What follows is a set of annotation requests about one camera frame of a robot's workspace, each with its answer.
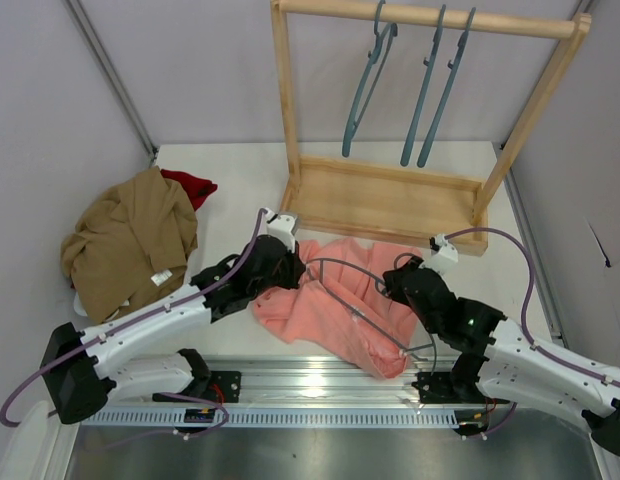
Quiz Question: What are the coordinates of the teal hanger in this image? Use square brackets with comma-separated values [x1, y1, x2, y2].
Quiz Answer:
[417, 7, 476, 168]
[341, 0, 398, 158]
[400, 4, 447, 167]
[306, 257, 438, 372]

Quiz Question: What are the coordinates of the pink skirt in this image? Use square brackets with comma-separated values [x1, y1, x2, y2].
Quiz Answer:
[252, 237, 422, 379]

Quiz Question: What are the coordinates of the tan garment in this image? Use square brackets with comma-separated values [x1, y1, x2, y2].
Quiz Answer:
[60, 167, 198, 324]

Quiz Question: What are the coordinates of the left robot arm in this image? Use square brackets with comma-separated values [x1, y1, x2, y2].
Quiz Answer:
[41, 234, 305, 425]

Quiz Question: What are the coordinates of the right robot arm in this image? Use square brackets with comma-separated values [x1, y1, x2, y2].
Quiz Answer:
[383, 261, 620, 457]

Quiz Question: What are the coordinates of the wooden hanger rack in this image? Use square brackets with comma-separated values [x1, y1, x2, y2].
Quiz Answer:
[270, 1, 591, 256]

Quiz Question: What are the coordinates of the red garment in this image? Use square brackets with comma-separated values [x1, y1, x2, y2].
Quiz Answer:
[160, 169, 218, 211]

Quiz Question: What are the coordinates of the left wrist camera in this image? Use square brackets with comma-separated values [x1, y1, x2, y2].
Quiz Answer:
[265, 209, 300, 253]

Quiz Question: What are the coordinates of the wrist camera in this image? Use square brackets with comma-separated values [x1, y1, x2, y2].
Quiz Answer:
[265, 209, 300, 253]
[425, 234, 459, 276]

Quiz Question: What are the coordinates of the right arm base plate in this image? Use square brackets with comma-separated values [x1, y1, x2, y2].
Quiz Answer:
[411, 372, 470, 404]

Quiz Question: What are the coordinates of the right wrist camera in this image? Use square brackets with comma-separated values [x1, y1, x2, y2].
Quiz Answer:
[425, 234, 459, 276]

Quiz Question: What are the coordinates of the aluminium table rail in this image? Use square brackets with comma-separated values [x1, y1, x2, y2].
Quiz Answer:
[59, 354, 605, 409]

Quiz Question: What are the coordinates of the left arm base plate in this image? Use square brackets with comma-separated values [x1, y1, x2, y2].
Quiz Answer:
[181, 370, 242, 404]

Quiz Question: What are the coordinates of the slotted cable duct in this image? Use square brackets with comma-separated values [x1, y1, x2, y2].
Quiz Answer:
[82, 406, 458, 429]

